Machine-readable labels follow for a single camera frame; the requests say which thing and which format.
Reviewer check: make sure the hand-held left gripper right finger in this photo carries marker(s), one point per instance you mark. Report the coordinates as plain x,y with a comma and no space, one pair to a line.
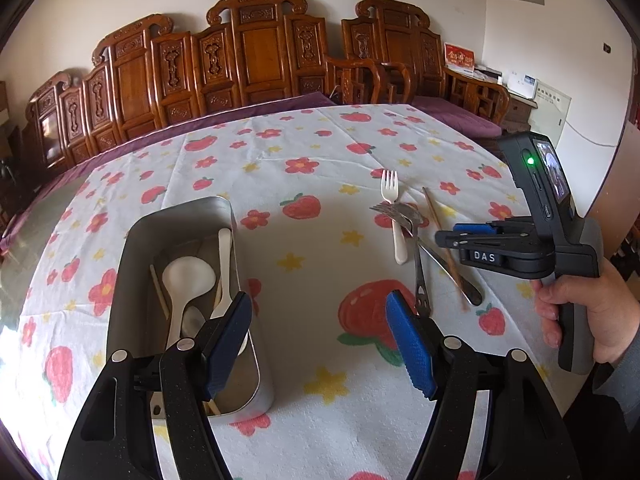
410,345

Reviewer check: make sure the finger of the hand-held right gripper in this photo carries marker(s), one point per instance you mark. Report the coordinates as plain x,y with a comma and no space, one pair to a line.
475,230
450,240

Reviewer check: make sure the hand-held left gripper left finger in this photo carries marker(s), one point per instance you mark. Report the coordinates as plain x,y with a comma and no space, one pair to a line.
227,350

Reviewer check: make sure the small white spoon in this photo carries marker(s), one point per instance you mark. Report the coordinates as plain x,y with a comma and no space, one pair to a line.
192,320

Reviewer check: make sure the metal spoon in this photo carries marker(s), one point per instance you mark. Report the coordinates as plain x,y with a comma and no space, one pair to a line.
420,280

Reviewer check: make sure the white plastic fork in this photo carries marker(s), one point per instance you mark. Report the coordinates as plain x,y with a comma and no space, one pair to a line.
397,240

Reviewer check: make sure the metal fork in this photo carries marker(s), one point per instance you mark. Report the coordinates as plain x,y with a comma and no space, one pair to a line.
474,294

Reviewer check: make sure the large white plastic spoon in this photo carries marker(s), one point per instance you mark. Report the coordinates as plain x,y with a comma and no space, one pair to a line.
189,277

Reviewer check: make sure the rectangular metal tray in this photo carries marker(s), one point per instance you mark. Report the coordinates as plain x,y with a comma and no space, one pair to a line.
135,260

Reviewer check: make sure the person's right forearm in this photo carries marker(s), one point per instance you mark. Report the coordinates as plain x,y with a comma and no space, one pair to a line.
622,390

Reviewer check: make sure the person's right hand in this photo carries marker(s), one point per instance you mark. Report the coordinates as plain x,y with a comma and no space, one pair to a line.
617,310

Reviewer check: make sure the purple armchair cushion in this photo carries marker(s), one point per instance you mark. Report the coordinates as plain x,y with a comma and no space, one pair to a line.
450,110

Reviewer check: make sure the wooden side table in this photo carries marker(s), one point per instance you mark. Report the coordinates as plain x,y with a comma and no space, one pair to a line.
520,112

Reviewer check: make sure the white box device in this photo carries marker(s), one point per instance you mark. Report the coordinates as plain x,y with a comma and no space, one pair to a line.
522,85

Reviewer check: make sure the strawberry print tablecloth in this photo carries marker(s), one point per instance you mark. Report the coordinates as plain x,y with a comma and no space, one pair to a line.
310,170

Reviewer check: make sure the red standing card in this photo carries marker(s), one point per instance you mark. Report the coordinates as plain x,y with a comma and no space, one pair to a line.
459,57

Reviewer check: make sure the carved wooden armchair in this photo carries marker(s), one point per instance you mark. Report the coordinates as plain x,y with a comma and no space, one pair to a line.
395,45

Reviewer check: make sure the carved wooden sofa bench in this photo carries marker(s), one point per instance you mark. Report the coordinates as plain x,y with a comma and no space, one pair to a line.
260,55

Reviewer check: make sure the white wall panel cover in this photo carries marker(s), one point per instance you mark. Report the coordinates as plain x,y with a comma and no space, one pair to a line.
550,109

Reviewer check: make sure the black wall socket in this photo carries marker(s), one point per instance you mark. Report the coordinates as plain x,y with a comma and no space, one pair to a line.
607,48

